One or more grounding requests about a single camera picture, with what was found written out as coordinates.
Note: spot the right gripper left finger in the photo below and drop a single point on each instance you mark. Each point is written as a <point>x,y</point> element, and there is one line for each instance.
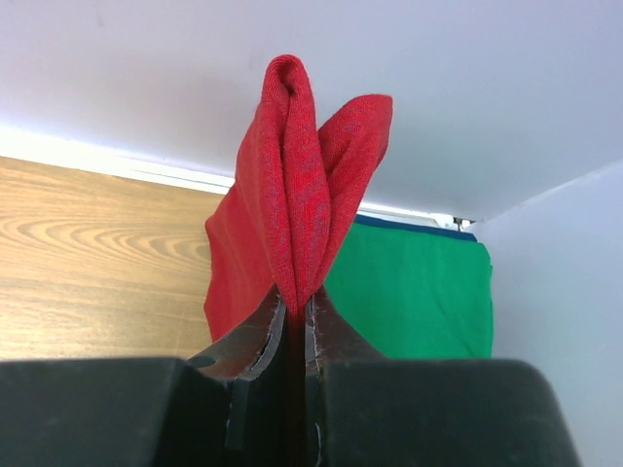
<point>222,407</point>

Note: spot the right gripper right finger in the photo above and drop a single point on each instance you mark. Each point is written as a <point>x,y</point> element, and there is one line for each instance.
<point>364,409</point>

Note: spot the red t shirt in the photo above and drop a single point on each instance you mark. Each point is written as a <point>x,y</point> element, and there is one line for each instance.
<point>297,188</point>

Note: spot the folded green t shirt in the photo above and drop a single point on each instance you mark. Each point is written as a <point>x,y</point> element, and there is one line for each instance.
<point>414,291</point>

